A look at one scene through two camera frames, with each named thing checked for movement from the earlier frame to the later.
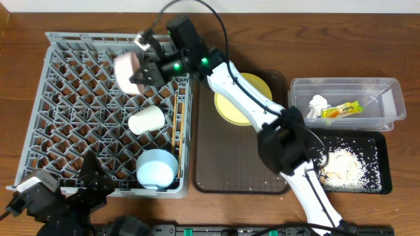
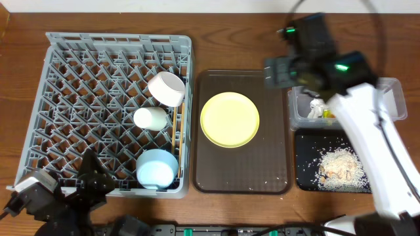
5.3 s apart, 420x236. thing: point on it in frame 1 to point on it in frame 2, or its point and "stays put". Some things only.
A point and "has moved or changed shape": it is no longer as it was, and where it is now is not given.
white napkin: x=316 y=105 stays put
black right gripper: x=156 y=67 to x=275 y=73
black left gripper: x=86 y=189 stays put
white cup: x=150 y=118 has moved or changed shape
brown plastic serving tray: x=226 y=158 stays put
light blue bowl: x=156 y=168 stays put
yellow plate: x=228 y=112 to x=229 y=120
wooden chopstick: x=182 y=131 stays put
